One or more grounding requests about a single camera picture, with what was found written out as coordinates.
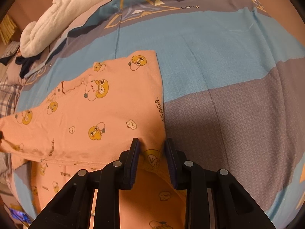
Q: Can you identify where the plaid grey pillow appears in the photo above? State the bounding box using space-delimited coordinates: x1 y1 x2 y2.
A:
0 74 22 117

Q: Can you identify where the blue grey patterned duvet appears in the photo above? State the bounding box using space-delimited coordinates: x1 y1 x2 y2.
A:
17 0 304 228

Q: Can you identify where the dark navy garment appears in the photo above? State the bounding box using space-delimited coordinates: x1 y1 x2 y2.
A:
15 53 42 79

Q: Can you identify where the pink cartoon print garment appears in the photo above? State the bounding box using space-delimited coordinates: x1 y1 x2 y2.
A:
1 51 185 228

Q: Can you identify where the white fluffy blanket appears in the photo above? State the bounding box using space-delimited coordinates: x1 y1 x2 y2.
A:
20 0 104 57

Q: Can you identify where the stack of yellow books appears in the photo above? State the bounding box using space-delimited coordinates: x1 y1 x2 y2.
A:
0 15 18 45

